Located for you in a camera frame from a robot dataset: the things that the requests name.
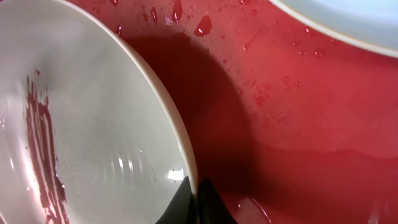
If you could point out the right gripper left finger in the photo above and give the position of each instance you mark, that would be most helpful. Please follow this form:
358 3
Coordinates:
180 205

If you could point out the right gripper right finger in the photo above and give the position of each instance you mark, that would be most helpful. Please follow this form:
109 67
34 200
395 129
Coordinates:
211 208

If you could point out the white plate with stain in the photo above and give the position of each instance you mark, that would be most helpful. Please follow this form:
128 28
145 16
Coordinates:
89 134

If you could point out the red plastic tray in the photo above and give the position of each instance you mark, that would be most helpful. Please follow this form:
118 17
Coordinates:
291 125

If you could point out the light blue plate top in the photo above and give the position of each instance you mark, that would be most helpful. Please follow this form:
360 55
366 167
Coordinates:
368 24

